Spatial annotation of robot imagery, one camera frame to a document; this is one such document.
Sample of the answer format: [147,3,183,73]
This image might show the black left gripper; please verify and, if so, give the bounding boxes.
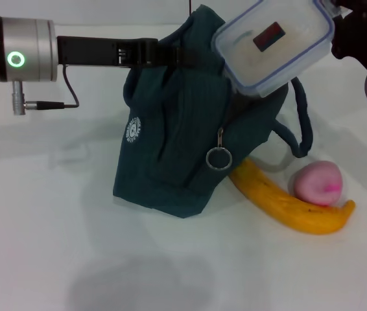
[56,36,217,69]

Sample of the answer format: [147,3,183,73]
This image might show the dark teal fabric bag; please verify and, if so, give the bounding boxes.
[112,3,314,220]

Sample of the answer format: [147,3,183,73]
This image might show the clear plastic food container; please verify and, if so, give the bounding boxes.
[211,0,348,98]

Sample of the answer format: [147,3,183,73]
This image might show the yellow banana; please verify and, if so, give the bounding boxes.
[228,157,356,235]

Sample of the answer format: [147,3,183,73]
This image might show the pink peach toy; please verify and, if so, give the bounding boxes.
[292,161,344,207]

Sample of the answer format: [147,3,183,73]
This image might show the left arm grey cable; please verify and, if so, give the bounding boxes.
[24,64,80,109]

